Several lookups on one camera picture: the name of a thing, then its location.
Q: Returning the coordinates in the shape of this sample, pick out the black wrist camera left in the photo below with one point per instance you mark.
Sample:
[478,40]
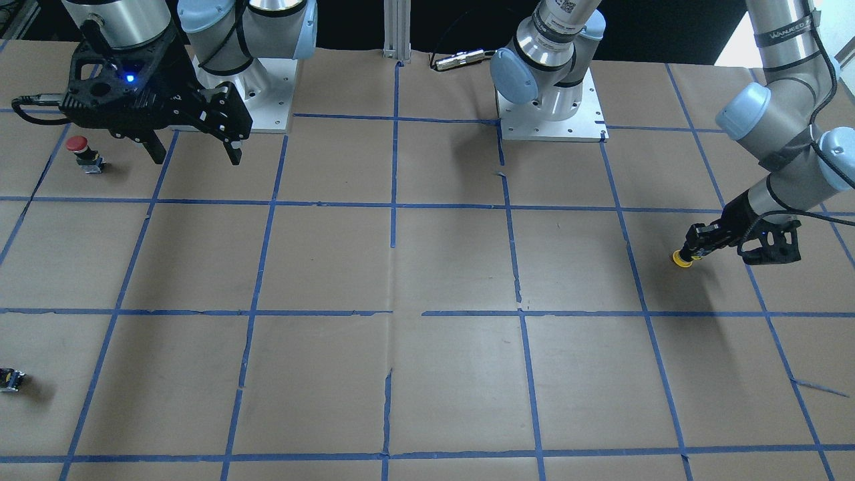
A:
[779,243]

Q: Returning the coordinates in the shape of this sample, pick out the red push button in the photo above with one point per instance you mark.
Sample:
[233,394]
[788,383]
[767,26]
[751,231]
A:
[88,159]

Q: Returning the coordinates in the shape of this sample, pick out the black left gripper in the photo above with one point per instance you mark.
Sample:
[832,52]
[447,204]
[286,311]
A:
[737,214]

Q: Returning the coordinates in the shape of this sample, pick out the green push button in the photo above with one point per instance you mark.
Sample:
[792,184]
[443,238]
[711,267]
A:
[11,380]

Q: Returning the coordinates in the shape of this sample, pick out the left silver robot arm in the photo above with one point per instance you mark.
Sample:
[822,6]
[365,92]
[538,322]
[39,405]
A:
[548,56]

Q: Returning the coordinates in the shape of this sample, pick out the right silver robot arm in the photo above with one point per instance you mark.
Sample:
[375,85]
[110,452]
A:
[224,68]

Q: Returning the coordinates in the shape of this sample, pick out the yellow push button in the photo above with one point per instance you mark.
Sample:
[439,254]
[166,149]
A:
[684,261]

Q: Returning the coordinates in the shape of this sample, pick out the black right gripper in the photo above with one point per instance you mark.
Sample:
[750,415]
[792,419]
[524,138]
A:
[179,80]

